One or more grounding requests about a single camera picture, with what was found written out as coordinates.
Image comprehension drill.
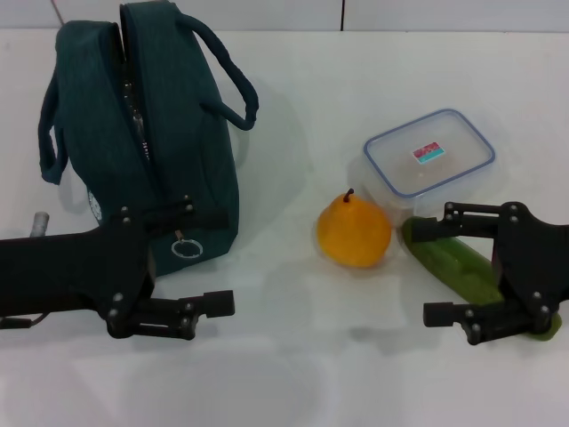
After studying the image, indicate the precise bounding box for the dark teal insulated lunch bag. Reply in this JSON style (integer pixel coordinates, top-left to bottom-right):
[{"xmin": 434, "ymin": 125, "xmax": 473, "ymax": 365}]
[{"xmin": 37, "ymin": 1, "xmax": 260, "ymax": 279}]

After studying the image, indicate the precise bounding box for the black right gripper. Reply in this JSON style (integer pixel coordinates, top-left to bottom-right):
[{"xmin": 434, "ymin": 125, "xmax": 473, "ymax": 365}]
[{"xmin": 410, "ymin": 200, "xmax": 569, "ymax": 346}]

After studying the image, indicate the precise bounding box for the orange yellow pear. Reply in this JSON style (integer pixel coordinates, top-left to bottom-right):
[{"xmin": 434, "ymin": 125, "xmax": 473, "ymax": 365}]
[{"xmin": 317, "ymin": 188, "xmax": 393, "ymax": 269}]

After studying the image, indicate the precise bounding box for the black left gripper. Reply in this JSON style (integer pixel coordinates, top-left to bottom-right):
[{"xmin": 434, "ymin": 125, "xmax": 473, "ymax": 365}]
[{"xmin": 0, "ymin": 197, "xmax": 236, "ymax": 342}]

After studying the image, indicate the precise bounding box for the green cucumber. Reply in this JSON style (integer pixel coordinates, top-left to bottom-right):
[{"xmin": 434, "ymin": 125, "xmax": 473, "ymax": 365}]
[{"xmin": 402, "ymin": 216, "xmax": 559, "ymax": 342}]

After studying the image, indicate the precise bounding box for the clear blue-rimmed plastic food box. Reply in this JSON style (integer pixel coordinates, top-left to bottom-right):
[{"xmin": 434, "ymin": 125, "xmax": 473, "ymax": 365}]
[{"xmin": 362, "ymin": 108, "xmax": 497, "ymax": 219}]

